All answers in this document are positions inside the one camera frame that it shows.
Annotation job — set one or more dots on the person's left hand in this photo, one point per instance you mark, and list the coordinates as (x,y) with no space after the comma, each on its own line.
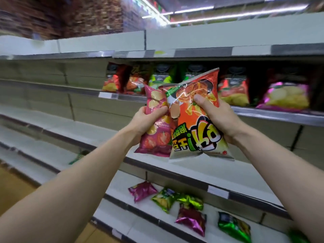
(141,122)

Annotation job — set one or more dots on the person's right thumb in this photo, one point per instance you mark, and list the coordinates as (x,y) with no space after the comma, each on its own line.
(203,103)

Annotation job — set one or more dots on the person's right hand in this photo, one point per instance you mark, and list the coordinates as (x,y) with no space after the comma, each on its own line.
(224,121)

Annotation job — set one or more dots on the red chip bag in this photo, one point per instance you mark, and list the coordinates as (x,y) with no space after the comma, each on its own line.
(136,83)
(111,82)
(234,91)

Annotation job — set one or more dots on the long ceiling light strip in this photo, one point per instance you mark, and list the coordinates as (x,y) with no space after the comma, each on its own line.
(240,14)

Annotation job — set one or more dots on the stacks of brown packaged goods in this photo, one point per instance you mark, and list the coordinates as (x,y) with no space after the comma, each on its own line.
(76,15)

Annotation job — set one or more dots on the white shelf price label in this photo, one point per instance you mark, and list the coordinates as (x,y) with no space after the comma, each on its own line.
(116,234)
(218,192)
(108,95)

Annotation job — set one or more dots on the person's right forearm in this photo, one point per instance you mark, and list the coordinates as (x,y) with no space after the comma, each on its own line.
(286,174)

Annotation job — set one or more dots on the small green foil snack bag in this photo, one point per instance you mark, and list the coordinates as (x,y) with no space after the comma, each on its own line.
(164,199)
(234,227)
(298,237)
(191,201)
(78,156)

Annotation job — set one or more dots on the orange snack bag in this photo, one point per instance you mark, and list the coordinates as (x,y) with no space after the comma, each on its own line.
(195,134)

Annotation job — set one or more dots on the white metal shelving unit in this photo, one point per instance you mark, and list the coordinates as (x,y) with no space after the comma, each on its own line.
(202,172)

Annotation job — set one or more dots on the person's left forearm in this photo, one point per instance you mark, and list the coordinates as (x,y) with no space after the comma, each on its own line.
(76,189)

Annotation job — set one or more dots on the green chip bag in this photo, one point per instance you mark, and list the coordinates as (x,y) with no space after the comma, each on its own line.
(162,77)
(193,71)

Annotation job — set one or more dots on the short ceiling light strip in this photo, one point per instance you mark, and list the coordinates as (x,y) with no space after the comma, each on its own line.
(193,10)

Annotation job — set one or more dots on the small pink foil snack bag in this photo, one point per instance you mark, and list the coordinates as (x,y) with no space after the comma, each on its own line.
(142,191)
(191,219)

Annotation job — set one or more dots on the person's left thumb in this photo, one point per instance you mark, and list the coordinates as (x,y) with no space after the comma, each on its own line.
(156,113)

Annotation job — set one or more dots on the pink tomato chip bag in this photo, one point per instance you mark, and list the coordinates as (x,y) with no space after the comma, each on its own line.
(158,141)

